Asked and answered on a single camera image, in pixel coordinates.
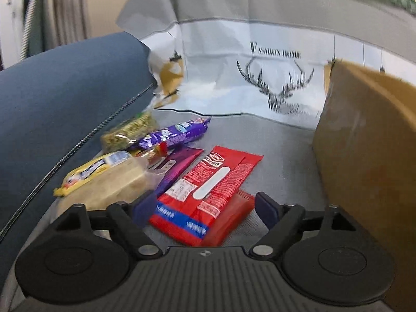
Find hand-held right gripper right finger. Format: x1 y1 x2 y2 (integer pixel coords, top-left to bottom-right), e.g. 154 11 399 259
248 191 365 258

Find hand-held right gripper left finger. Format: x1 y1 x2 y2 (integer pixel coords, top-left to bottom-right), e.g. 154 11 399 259
52 190 164 261

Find purple cup with white lid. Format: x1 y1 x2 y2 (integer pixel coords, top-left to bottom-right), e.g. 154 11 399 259
148 146 205 203

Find gold snack packet red ends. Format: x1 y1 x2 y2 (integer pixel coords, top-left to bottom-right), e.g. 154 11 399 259
133 142 170 170

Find red snack packet white label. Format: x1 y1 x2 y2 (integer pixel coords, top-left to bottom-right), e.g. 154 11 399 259
149 146 264 248

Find cardboard box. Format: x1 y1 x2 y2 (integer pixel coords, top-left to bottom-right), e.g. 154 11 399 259
313 58 416 312

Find yellow wrapped cracker packet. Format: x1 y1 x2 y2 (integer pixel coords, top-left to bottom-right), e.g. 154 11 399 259
53 150 157 210

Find grey printed sofa cover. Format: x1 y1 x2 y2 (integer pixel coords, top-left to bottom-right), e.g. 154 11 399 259
6 0 416 312

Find purple blue wrapped snack bar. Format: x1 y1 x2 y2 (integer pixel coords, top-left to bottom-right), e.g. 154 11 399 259
128 117 212 152

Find round peanut snack packet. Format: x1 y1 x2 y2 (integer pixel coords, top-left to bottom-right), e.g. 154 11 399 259
100 110 158 154

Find blue sofa armrest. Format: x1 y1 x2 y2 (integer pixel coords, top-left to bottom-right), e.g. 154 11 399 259
0 32 157 245

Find beige curtain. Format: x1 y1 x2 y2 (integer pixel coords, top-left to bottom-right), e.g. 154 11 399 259
41 0 92 53

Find white cabinet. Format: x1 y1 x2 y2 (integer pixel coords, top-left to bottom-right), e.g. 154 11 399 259
0 0 26 69

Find white braided cable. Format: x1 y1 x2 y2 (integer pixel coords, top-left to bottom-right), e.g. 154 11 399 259
19 0 40 63

